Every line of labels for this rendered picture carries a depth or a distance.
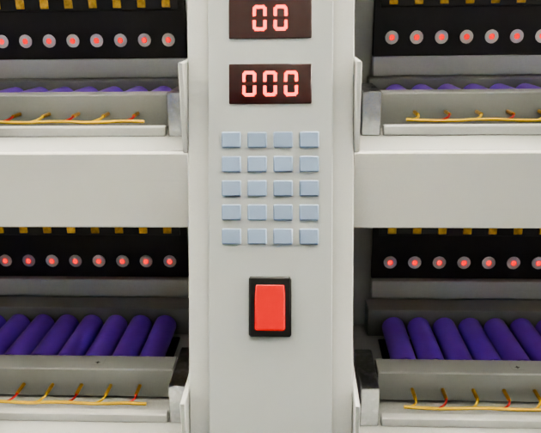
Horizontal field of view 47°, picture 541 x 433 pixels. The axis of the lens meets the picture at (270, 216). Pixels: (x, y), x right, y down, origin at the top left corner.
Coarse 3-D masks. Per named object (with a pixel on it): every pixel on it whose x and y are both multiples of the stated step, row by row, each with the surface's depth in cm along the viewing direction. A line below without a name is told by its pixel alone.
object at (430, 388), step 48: (384, 240) 52; (432, 240) 52; (480, 240) 51; (528, 240) 51; (384, 288) 52; (432, 288) 52; (480, 288) 52; (528, 288) 52; (384, 336) 49; (432, 336) 47; (480, 336) 47; (528, 336) 47; (384, 384) 42; (432, 384) 42; (480, 384) 42; (528, 384) 42; (384, 432) 40; (432, 432) 40; (480, 432) 39; (528, 432) 39
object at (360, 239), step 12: (360, 0) 54; (372, 0) 54; (360, 12) 54; (372, 12) 54; (360, 24) 54; (372, 24) 54; (360, 36) 54; (372, 36) 54; (360, 48) 54; (360, 228) 55; (372, 228) 55; (360, 240) 55; (360, 252) 55; (360, 264) 55; (360, 276) 55; (360, 288) 55; (360, 300) 55; (516, 300) 55; (528, 300) 54; (540, 300) 54; (360, 312) 55; (360, 324) 55
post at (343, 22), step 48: (192, 0) 35; (336, 0) 35; (192, 48) 35; (336, 48) 35; (192, 96) 35; (336, 96) 35; (192, 144) 35; (336, 144) 35; (192, 192) 35; (336, 192) 35; (192, 240) 35; (336, 240) 35; (192, 288) 35; (336, 288) 35; (192, 336) 36; (336, 336) 35; (192, 384) 36; (336, 384) 35; (192, 432) 36; (336, 432) 35
